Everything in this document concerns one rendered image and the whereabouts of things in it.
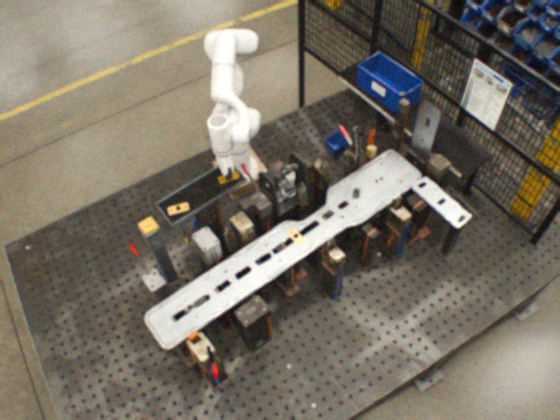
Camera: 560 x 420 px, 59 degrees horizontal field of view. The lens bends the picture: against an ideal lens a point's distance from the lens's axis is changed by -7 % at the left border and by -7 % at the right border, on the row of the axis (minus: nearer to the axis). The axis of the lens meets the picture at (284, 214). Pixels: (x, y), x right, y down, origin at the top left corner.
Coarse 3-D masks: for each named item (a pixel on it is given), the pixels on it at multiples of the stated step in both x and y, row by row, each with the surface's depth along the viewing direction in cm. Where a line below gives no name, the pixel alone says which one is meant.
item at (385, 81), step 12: (372, 60) 265; (384, 60) 265; (360, 72) 261; (372, 72) 273; (384, 72) 271; (396, 72) 263; (408, 72) 256; (360, 84) 267; (372, 84) 259; (384, 84) 251; (396, 84) 269; (408, 84) 261; (420, 84) 251; (384, 96) 257; (396, 96) 250; (408, 96) 251; (396, 108) 255
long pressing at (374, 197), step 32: (384, 160) 244; (352, 192) 235; (384, 192) 234; (288, 224) 226; (320, 224) 225; (352, 224) 225; (256, 256) 217; (288, 256) 217; (192, 288) 210; (256, 288) 210; (160, 320) 202; (192, 320) 202
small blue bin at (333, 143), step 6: (336, 132) 284; (330, 138) 284; (336, 138) 288; (342, 138) 285; (330, 144) 279; (336, 144) 290; (342, 144) 288; (330, 150) 283; (336, 150) 278; (342, 150) 282; (336, 156) 283
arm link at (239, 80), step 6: (210, 36) 211; (204, 42) 213; (210, 42) 211; (204, 48) 215; (210, 48) 212; (210, 54) 214; (240, 66) 225; (240, 72) 223; (240, 78) 224; (240, 84) 225; (234, 90) 225; (240, 90) 227; (216, 108) 234; (222, 108) 231; (228, 108) 237; (228, 114) 235
